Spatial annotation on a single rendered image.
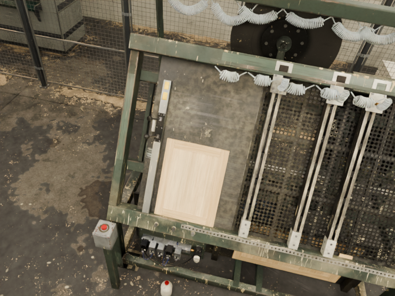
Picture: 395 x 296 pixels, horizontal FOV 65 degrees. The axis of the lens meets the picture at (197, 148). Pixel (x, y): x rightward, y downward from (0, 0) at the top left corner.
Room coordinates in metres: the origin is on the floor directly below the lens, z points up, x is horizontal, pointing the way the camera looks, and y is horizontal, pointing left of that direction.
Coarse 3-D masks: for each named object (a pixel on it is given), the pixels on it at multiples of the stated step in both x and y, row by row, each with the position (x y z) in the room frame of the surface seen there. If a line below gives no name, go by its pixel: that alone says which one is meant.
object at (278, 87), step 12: (288, 72) 1.74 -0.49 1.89; (276, 84) 1.70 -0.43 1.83; (276, 96) 1.69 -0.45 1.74; (276, 108) 1.65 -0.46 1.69; (264, 132) 1.57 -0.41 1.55; (264, 144) 1.55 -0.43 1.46; (264, 156) 1.48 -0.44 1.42; (252, 180) 1.39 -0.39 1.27; (252, 192) 1.37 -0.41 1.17; (252, 204) 1.30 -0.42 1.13; (240, 228) 1.20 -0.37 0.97
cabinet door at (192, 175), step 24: (168, 144) 1.56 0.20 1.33; (192, 144) 1.56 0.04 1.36; (168, 168) 1.47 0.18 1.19; (192, 168) 1.47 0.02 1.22; (216, 168) 1.47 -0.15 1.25; (168, 192) 1.38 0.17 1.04; (192, 192) 1.38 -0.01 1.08; (216, 192) 1.38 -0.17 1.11; (168, 216) 1.28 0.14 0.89; (192, 216) 1.28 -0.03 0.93
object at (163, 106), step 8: (168, 80) 1.78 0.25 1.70; (168, 96) 1.73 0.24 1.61; (160, 104) 1.70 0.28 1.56; (168, 104) 1.73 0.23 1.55; (160, 112) 1.67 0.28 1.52; (160, 144) 1.56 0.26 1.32; (152, 152) 1.52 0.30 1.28; (152, 160) 1.49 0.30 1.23; (152, 168) 1.46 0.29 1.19; (152, 176) 1.42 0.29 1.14; (152, 184) 1.39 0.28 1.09; (152, 192) 1.37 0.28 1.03; (144, 200) 1.33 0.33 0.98; (144, 208) 1.29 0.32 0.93
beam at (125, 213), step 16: (112, 208) 1.28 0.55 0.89; (128, 208) 1.29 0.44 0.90; (128, 224) 1.22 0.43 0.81; (144, 224) 1.22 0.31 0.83; (160, 224) 1.22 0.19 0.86; (176, 224) 1.22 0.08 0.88; (192, 224) 1.23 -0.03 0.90; (208, 240) 1.16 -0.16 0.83; (224, 240) 1.16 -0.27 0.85; (256, 240) 1.17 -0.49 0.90; (272, 240) 1.20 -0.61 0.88; (272, 256) 1.11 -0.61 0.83; (288, 256) 1.11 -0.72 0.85; (320, 256) 1.11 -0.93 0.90; (336, 256) 1.13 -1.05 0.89; (336, 272) 1.05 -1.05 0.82; (352, 272) 1.05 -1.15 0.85
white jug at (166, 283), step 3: (162, 282) 1.11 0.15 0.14; (165, 282) 1.09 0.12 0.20; (168, 282) 1.09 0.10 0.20; (162, 285) 1.08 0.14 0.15; (165, 285) 1.08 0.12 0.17; (168, 285) 1.08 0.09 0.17; (171, 285) 1.10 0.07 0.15; (162, 288) 1.06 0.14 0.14; (165, 288) 1.06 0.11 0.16; (168, 288) 1.07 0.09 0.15; (171, 288) 1.08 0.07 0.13; (162, 291) 1.06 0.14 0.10; (165, 291) 1.05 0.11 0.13; (168, 291) 1.05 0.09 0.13; (171, 291) 1.08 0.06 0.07; (162, 294) 1.05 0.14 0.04; (165, 294) 1.05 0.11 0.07; (168, 294) 1.05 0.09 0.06
